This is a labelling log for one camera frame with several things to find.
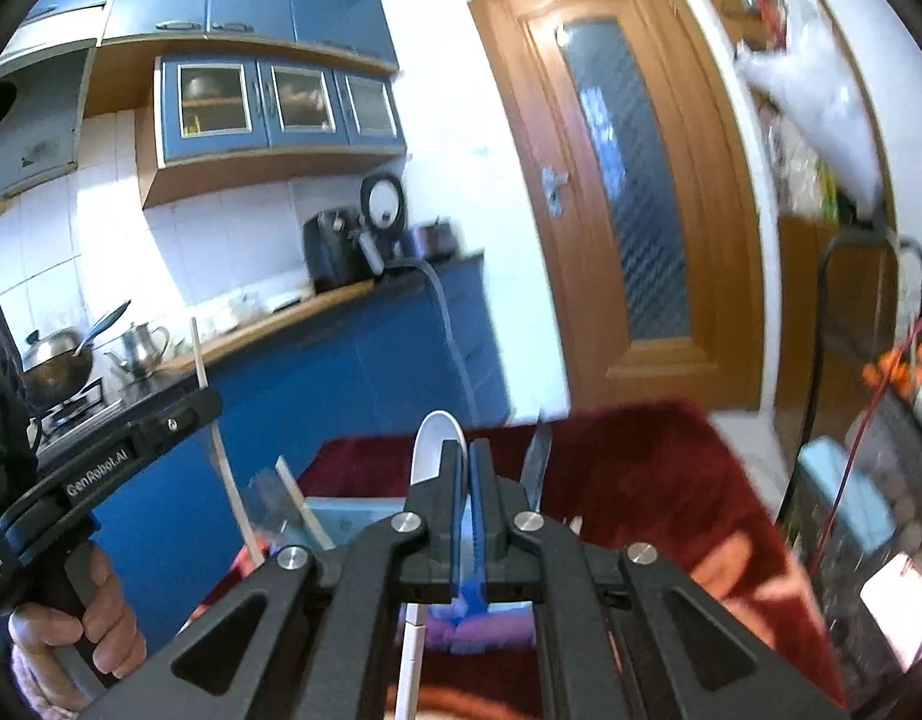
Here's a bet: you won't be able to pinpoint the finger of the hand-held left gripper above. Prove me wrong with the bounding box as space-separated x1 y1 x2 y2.
129 388 226 467

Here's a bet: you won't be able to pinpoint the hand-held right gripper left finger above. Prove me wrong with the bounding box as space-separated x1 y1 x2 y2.
74 439 468 720

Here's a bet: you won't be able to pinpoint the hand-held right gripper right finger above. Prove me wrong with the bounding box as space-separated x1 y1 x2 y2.
468 439 853 720

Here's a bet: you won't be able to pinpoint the light wooden chopstick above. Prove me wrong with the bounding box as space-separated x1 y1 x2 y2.
275 456 336 550
190 318 265 569

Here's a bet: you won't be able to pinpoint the white plastic spoon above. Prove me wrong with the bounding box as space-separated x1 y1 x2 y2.
395 410 468 720

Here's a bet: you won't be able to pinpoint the metal knife blade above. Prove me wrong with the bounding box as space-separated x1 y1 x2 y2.
519 411 554 512

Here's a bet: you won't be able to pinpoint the light blue utensil basket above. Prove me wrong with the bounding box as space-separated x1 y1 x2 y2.
236 465 583 653

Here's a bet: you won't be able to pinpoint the person's left hand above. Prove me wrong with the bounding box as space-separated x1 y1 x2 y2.
7 556 151 691

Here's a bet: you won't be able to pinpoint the metal teapot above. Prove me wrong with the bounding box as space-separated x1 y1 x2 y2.
104 320 172 381

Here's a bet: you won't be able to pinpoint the gas stove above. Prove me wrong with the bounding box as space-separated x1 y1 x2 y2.
32 377 126 447

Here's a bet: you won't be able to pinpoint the metal wok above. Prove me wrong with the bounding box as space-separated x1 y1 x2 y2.
20 298 133 410

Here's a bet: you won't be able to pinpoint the blue kitchen base cabinet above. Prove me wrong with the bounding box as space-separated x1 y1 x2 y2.
0 251 514 661

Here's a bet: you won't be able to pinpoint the red floral blanket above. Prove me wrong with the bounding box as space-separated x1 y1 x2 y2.
182 400 852 720

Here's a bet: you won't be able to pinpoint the black air fryer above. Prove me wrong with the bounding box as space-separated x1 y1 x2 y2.
303 208 377 295

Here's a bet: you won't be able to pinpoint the wooden door with glass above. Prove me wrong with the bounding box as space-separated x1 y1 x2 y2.
467 0 771 415

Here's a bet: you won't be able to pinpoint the black rice cooker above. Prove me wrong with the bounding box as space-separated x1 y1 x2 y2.
358 172 409 271

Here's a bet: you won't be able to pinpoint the blue glass-front cabinet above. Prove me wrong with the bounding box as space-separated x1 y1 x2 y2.
134 52 408 209

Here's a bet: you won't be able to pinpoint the grey range hood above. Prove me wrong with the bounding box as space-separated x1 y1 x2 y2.
0 45 98 207

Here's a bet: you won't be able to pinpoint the light blue box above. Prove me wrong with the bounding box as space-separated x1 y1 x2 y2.
797 440 894 550

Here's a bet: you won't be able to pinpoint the orange vegetables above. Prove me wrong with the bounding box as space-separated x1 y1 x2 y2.
860 340 922 392

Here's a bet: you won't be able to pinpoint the white plastic bag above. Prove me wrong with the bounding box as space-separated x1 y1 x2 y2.
732 0 887 217

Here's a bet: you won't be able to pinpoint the white cord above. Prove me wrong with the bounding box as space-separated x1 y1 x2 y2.
388 258 482 430

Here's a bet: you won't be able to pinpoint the metal door handle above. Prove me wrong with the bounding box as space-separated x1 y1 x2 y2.
540 164 572 218

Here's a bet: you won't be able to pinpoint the red cable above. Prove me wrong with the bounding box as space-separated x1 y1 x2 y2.
812 313 922 565

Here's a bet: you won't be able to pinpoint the black wire rack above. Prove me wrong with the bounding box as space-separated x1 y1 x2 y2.
774 229 922 720

